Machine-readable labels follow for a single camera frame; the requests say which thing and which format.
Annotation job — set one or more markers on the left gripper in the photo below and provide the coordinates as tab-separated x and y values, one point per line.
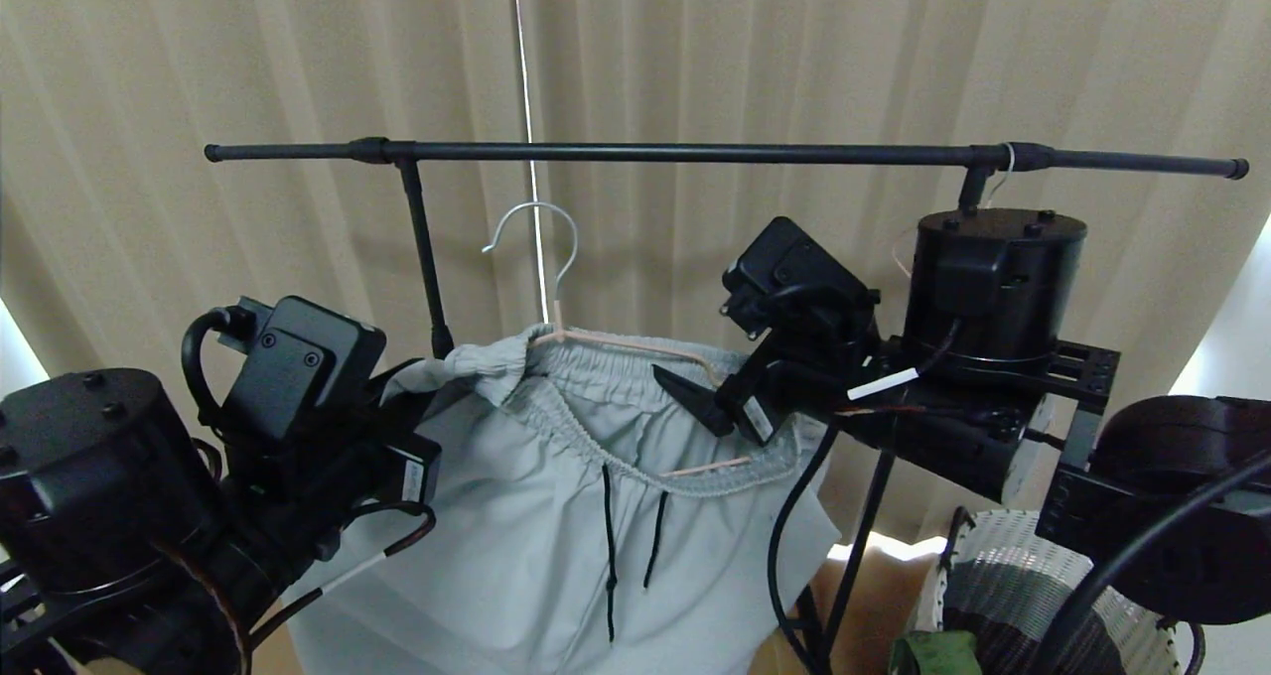
338	496

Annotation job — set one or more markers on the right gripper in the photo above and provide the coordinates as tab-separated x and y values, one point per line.
804	382

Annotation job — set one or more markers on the pale grey shorts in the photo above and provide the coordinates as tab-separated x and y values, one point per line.
516	556

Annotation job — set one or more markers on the pink clothes hanger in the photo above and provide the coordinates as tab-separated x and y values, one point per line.
556	316
1005	187

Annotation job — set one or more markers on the green garment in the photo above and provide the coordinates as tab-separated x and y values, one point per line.
933	655

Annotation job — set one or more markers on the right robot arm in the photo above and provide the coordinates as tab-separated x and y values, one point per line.
993	278

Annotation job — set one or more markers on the black clothes rack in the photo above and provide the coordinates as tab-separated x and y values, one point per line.
695	152

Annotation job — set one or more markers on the white laundry basket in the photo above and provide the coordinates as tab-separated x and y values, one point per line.
993	566

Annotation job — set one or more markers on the beige curtain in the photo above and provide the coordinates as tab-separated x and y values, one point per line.
199	60

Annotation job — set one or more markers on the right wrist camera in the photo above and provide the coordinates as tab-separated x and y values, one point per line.
794	268

